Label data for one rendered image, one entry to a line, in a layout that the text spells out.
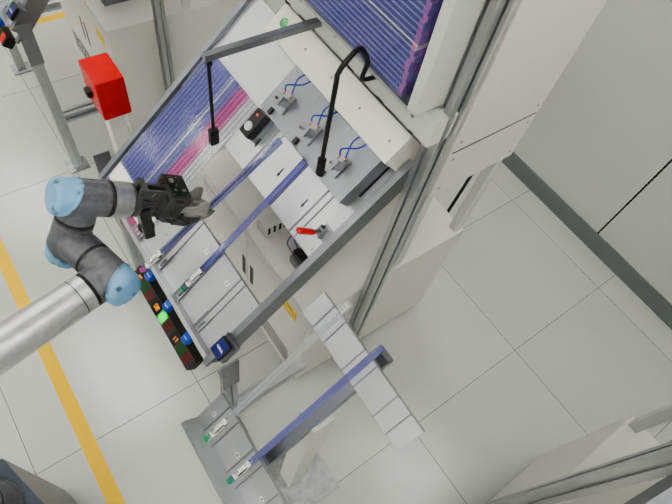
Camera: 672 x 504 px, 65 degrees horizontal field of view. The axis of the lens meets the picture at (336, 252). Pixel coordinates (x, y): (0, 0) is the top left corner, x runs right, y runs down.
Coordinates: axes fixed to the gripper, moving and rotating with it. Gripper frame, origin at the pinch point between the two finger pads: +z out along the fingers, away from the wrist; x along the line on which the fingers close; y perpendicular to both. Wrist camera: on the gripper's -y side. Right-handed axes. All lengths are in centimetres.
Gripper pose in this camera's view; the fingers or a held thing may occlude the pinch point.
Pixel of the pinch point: (206, 209)
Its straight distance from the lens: 130.2
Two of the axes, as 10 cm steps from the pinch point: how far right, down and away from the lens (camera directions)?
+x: -4.5, -8.0, 3.9
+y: 5.9, -5.9, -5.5
